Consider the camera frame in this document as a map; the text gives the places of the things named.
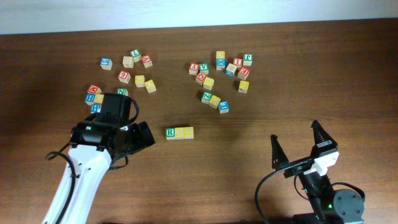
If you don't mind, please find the green letter J block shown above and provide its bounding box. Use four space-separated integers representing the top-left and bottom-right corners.
243 54 253 66

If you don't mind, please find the yellow letter G block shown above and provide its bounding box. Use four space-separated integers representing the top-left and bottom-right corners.
209 95 221 109

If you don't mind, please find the green letter Z block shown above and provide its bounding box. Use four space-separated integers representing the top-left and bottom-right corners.
201 91 213 105

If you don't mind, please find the plain wooden block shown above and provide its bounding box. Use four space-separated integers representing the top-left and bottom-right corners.
123 56 134 68

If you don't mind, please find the blue letter H block lower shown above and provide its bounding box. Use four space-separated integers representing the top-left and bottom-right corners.
90 104 101 114

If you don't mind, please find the yellow block top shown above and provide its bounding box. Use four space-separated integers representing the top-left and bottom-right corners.
216 51 226 59

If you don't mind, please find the red letter M block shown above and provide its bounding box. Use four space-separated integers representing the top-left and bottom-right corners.
87 85 101 95

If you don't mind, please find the green letter L block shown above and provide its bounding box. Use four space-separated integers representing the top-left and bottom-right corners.
130 49 142 63

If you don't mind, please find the green letter N block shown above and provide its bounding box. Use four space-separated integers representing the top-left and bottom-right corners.
116 88 128 96

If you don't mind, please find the red letter Q block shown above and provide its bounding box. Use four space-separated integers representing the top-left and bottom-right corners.
195 72 207 85

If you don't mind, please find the green letter V block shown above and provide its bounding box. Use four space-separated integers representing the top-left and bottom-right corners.
199 63 209 75

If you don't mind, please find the red letter E block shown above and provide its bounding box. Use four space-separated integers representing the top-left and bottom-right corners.
238 67 250 80

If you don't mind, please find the red letter Y block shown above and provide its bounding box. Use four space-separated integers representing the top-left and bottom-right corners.
188 63 199 75

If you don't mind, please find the yellow block beside Q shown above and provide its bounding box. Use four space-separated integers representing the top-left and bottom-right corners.
203 77 215 90

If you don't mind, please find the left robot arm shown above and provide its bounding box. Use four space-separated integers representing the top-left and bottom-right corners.
43 93 155 223

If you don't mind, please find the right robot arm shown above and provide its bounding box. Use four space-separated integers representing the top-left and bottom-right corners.
271 120 365 223

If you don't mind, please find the blue letter X block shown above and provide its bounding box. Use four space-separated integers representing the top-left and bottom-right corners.
216 58 226 70

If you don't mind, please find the blue letter h block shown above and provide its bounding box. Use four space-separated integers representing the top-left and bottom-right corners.
84 93 95 105
90 104 101 114

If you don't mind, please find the blue number 5 block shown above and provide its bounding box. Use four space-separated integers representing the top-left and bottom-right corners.
100 57 113 70

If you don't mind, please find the blue letter L block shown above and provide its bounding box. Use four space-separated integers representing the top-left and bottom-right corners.
218 101 229 114

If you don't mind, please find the blue letter H block upper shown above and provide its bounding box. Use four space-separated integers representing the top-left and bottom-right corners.
84 93 95 105

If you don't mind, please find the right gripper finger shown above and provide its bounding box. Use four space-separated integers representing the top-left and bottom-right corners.
271 134 289 170
311 120 338 148

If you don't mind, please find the red number 6 block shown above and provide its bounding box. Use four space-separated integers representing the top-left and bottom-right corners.
118 70 131 83

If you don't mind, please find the yellow block left cluster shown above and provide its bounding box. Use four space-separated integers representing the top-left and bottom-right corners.
134 75 146 88

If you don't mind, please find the yellow block beside H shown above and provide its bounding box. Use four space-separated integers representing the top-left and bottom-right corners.
94 94 104 104

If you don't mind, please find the yellow tilted block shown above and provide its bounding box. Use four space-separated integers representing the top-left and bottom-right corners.
144 80 157 93

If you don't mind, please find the wooden block blue side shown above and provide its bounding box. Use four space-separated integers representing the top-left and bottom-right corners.
225 63 237 77

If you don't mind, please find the red letter I block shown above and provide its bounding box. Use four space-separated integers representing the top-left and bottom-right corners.
233 58 243 68

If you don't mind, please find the green letter R block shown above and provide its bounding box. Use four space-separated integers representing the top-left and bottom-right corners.
165 128 176 140

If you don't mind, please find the red letter A block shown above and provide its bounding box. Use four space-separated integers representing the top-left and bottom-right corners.
142 55 153 68

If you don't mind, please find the yellow letter S block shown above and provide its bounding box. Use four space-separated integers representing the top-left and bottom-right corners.
175 127 185 139

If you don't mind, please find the yellow block right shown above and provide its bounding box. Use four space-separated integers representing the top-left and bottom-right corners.
238 80 249 93

